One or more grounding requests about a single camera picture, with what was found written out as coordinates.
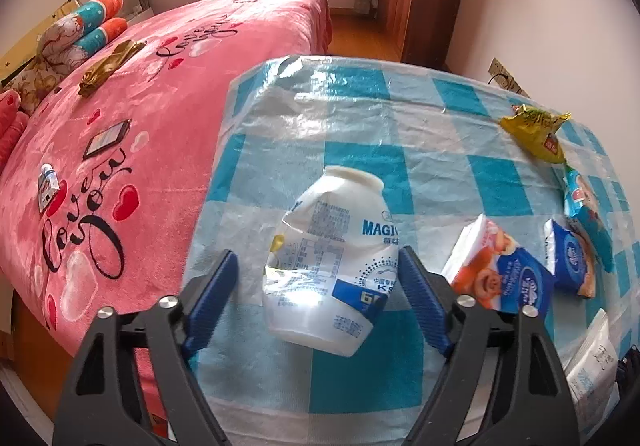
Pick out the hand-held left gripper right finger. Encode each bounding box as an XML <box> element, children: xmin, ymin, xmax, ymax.
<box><xmin>397</xmin><ymin>246</ymin><xmax>581</xmax><ymax>446</ymax></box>

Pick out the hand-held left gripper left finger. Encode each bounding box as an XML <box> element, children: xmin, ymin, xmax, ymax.
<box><xmin>52</xmin><ymin>249</ymin><xmax>240</xmax><ymax>446</ymax></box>

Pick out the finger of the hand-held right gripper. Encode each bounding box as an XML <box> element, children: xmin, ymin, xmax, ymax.
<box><xmin>617</xmin><ymin>345</ymin><xmax>640</xmax><ymax>394</ymax></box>

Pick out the large blue tissue pack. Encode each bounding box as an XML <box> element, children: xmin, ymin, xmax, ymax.
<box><xmin>441</xmin><ymin>214</ymin><xmax>556</xmax><ymax>317</ymax></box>

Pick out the white plastic drink bottle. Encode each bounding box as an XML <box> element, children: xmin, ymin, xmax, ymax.
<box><xmin>263</xmin><ymin>165</ymin><xmax>402</xmax><ymax>356</ymax></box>

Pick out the small blue tissue pack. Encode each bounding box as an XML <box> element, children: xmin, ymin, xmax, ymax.
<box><xmin>544</xmin><ymin>218</ymin><xmax>597</xmax><ymax>299</ymax></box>

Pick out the teal snack packet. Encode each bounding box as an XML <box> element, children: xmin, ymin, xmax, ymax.
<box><xmin>564</xmin><ymin>165</ymin><xmax>617</xmax><ymax>273</ymax></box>

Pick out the blue checked tablecloth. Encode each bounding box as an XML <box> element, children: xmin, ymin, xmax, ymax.
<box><xmin>182</xmin><ymin>54</ymin><xmax>640</xmax><ymax>446</ymax></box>

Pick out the pink printed bed blanket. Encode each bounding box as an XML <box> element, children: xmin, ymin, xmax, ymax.
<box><xmin>0</xmin><ymin>0</ymin><xmax>333</xmax><ymax>427</ymax></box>

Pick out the black smartphone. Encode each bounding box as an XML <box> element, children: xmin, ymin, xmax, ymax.
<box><xmin>82</xmin><ymin>120</ymin><xmax>132</xmax><ymax>161</ymax></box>

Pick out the small drink carton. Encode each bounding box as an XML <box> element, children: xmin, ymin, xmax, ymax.
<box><xmin>37</xmin><ymin>164</ymin><xmax>61</xmax><ymax>214</ymax></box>

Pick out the yellow snack bag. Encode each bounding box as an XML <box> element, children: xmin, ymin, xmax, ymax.
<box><xmin>499</xmin><ymin>103</ymin><xmax>572</xmax><ymax>164</ymax></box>

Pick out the gold cloth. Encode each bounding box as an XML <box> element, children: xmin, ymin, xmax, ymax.
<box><xmin>79</xmin><ymin>40</ymin><xmax>146</xmax><ymax>98</ymax></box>

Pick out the red pillow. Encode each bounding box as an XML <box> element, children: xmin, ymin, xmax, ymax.
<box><xmin>0</xmin><ymin>90</ymin><xmax>28</xmax><ymax>167</ymax></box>

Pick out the floral pillow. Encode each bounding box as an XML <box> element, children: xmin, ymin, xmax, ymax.
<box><xmin>0</xmin><ymin>58</ymin><xmax>63</xmax><ymax>117</ymax></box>

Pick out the cartoon print bolster pillow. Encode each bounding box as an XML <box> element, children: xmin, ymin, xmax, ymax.
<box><xmin>40</xmin><ymin>0</ymin><xmax>125</xmax><ymax>51</ymax></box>
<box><xmin>47</xmin><ymin>17</ymin><xmax>130</xmax><ymax>76</ymax></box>

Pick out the wooden cabinet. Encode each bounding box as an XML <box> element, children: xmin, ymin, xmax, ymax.
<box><xmin>377</xmin><ymin>0</ymin><xmax>471</xmax><ymax>71</ymax></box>

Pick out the wooden bed frame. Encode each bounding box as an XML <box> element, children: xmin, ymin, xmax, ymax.
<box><xmin>0</xmin><ymin>286</ymin><xmax>76</xmax><ymax>367</ymax></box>

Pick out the wall power socket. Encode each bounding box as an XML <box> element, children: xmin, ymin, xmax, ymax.
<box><xmin>487</xmin><ymin>57</ymin><xmax>531</xmax><ymax>99</ymax></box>

